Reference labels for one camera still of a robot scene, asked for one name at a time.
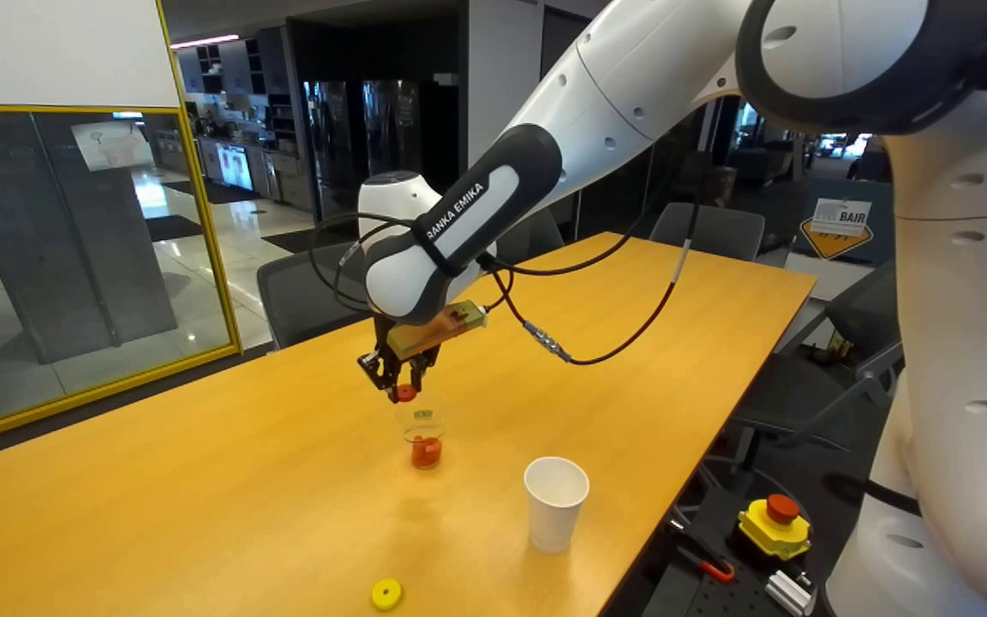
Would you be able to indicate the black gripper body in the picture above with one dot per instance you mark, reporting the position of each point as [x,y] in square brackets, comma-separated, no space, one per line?
[384,340]

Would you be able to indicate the yellow round disc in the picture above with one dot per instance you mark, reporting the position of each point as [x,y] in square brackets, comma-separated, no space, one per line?
[384,596]

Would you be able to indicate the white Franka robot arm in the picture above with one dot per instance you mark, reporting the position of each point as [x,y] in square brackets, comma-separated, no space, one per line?
[653,80]

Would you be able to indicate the clear plastic cup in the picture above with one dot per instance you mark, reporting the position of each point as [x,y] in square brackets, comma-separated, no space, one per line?
[426,424]

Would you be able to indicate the grey office chair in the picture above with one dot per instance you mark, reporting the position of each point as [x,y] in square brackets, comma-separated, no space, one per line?
[709,227]
[530,239]
[849,330]
[307,296]

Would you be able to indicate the black display cabinets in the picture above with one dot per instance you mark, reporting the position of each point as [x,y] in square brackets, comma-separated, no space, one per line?
[392,149]

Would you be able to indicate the white paper cup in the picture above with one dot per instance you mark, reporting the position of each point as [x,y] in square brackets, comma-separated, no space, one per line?
[556,518]

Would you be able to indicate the yellow framed glass partition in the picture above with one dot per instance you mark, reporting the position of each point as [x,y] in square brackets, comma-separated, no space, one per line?
[58,227]

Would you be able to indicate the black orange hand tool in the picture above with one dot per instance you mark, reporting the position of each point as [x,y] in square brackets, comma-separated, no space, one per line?
[706,567]

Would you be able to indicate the yellow red emergency stop button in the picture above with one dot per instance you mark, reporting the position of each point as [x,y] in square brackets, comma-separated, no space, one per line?
[771,534]

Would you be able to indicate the silver metal block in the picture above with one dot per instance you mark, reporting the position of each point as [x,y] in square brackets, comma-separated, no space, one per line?
[788,590]

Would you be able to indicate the yellow and white sign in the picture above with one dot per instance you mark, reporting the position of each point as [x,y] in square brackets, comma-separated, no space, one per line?
[841,219]

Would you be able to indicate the tan wrist camera block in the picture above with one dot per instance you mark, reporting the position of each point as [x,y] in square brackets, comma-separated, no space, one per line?
[438,330]

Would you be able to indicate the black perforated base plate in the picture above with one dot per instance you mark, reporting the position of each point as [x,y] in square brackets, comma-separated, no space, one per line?
[676,596]

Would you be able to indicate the white wall panel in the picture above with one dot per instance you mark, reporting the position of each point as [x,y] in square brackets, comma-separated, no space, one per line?
[58,54]

